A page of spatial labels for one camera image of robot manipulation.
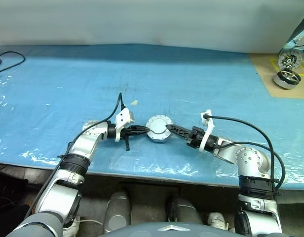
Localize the white shoe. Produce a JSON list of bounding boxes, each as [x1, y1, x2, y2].
[[63, 214, 81, 230], [207, 212, 229, 230]]

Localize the black table cable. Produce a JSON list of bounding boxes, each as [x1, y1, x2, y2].
[[0, 51, 26, 75]]

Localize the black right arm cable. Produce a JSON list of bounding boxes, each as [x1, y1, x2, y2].
[[202, 113, 285, 197]]

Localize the blue table cover sheet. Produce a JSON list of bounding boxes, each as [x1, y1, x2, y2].
[[0, 43, 304, 192]]

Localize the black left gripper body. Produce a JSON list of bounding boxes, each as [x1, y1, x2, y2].
[[120, 127, 133, 151]]

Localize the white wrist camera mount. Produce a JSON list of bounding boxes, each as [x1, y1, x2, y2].
[[199, 109, 215, 152], [114, 108, 135, 143]]

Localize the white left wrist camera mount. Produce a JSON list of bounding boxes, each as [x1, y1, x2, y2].
[[114, 108, 135, 143]]

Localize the dark grey rounded leg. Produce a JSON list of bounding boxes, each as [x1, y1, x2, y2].
[[104, 191, 132, 233], [166, 196, 204, 224]]

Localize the dark slanted pole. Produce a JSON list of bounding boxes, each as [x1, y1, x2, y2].
[[294, 14, 304, 40]]

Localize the brown cardboard mat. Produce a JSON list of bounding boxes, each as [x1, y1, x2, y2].
[[248, 52, 304, 100]]

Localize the grey robot torso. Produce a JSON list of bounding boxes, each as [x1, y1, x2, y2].
[[102, 221, 239, 237]]

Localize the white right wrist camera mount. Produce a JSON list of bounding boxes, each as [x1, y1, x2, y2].
[[199, 109, 215, 152]]

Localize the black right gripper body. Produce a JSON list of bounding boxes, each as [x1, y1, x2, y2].
[[186, 127, 207, 149]]

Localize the round hinged housing lid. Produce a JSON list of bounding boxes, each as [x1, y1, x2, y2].
[[145, 115, 172, 139], [277, 50, 303, 70]]

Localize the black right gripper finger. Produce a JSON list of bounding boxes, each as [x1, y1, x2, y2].
[[169, 129, 191, 143], [165, 124, 192, 136]]

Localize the black-rimmed spoked rotor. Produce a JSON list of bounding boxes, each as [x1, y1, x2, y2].
[[277, 70, 302, 84]]

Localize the light blue metal stand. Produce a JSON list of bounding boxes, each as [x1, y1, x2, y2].
[[281, 32, 304, 54]]

